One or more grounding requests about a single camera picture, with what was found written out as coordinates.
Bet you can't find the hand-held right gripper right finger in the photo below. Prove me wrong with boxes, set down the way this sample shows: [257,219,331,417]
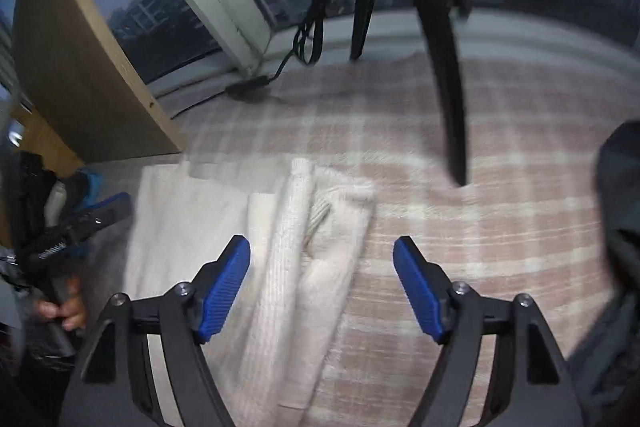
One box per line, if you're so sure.
[392,236,586,427]

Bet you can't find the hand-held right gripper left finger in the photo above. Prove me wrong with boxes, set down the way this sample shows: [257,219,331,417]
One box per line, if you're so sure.
[59,234,252,427]

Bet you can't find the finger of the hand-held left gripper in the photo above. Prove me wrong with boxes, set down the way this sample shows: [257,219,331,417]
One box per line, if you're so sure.
[85,191,132,210]
[60,202,133,240]

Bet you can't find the cream knit sweater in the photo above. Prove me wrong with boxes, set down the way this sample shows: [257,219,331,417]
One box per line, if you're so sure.
[122,158,377,427]

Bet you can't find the stack of folded clothes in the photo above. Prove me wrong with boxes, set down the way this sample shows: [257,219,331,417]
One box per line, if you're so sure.
[12,151,106,233]

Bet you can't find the person's left hand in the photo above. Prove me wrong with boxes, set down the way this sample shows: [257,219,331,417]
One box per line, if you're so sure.
[36,277,87,332]

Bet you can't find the light wooden panel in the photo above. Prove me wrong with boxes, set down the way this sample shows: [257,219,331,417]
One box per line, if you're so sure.
[12,0,188,165]

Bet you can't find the black tripod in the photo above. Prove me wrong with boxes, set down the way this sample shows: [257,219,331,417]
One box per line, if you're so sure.
[350,0,471,188]

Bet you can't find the dark grey garment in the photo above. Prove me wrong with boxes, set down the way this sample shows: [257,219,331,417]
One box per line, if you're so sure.
[565,121,640,427]

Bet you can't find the yellow wooden bed frame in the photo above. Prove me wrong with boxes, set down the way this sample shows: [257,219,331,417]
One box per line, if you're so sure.
[10,104,83,178]

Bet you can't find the black cable with inline switch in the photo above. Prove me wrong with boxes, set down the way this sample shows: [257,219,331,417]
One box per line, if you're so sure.
[225,0,341,100]

